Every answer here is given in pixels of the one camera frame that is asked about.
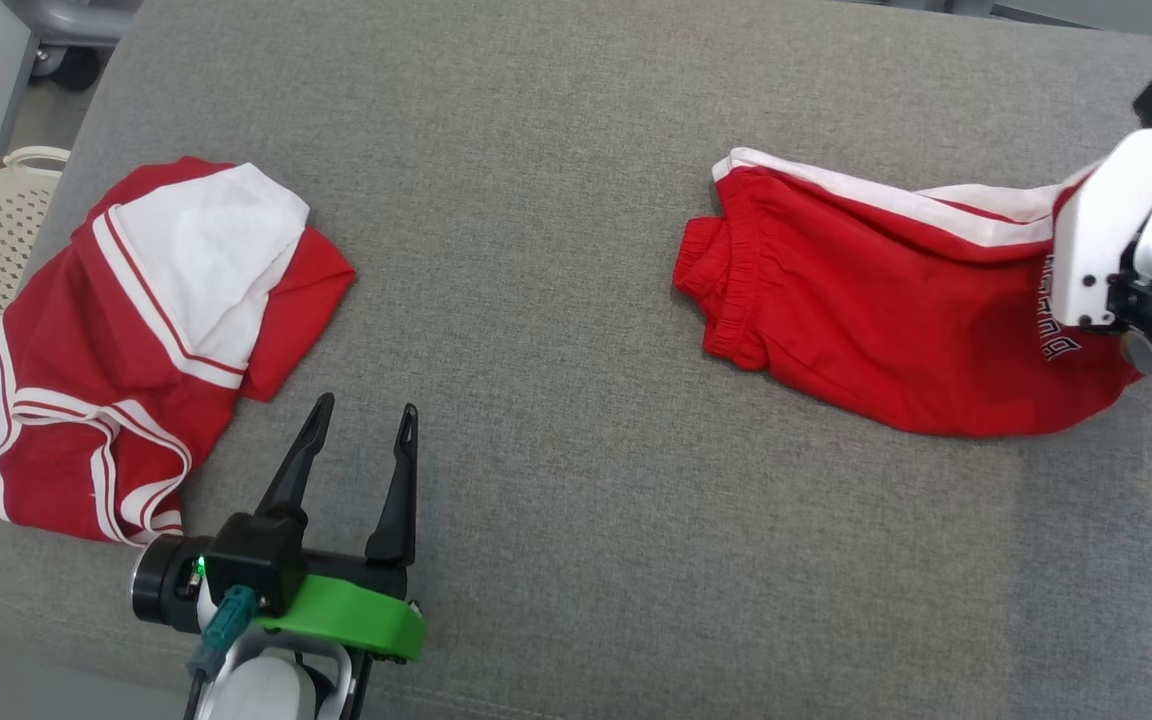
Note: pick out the grey wheeled metal stand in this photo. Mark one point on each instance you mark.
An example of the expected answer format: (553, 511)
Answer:
(86, 20)

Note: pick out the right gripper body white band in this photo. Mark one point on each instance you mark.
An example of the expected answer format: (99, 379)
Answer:
(1096, 240)

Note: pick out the red shorts white side stripe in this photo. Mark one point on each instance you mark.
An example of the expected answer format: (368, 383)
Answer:
(866, 310)

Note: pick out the grey fabric sofa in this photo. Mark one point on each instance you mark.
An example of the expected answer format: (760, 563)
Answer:
(556, 300)

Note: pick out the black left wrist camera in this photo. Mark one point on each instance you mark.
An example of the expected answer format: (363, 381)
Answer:
(256, 560)

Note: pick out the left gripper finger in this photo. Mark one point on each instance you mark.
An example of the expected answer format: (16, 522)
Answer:
(291, 470)
(398, 510)

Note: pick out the red white striped shirt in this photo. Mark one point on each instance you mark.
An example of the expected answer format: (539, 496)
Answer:
(86, 330)

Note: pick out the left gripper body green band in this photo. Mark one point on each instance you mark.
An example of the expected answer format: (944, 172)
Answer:
(356, 615)

